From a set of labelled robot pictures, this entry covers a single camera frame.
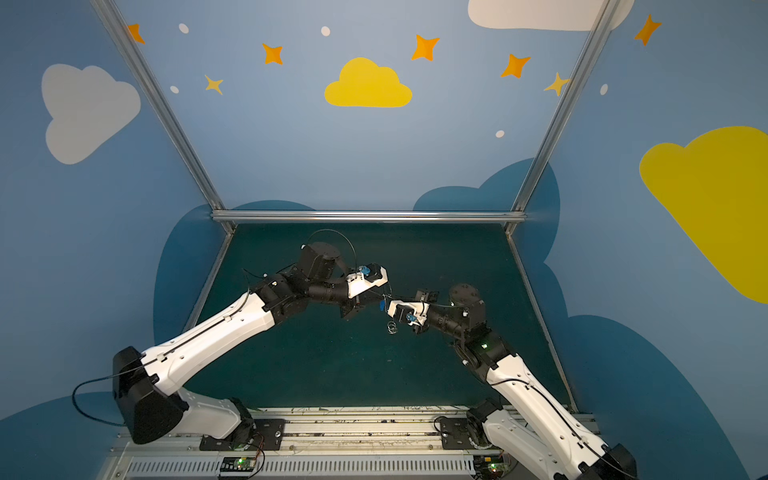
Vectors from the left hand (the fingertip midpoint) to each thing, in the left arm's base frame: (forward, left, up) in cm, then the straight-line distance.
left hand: (383, 292), depth 70 cm
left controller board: (-32, +34, -28) cm, 54 cm away
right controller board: (-32, -27, -28) cm, 50 cm away
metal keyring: (-4, -3, -11) cm, 12 cm away
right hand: (+2, -4, 0) cm, 5 cm away
